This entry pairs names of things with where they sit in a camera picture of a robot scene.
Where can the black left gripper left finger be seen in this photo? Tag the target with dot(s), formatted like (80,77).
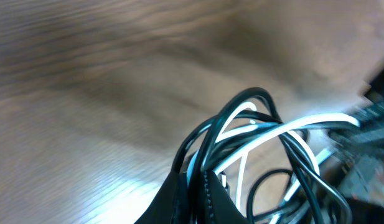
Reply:
(170,205)

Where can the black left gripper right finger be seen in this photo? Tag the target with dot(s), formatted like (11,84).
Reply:
(216,207)

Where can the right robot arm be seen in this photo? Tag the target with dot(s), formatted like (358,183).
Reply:
(329,155)

